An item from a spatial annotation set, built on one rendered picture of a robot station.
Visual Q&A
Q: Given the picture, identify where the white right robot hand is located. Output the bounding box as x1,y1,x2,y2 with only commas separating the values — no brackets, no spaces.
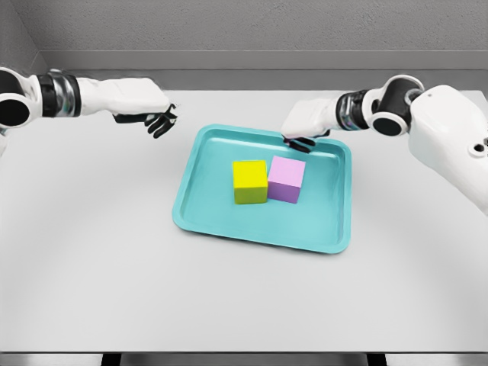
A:
281,99,332,154

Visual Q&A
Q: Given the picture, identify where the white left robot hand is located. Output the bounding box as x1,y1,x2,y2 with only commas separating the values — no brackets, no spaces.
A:
113,77,179,140

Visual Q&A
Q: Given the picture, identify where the pink purple cube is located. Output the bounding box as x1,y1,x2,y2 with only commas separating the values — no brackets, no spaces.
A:
267,155,307,205

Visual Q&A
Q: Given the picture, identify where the yellow cube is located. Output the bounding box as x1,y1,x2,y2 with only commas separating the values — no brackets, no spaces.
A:
232,159,269,207

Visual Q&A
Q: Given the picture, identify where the teal rectangular tray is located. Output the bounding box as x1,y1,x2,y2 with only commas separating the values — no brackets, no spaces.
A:
171,124,352,255

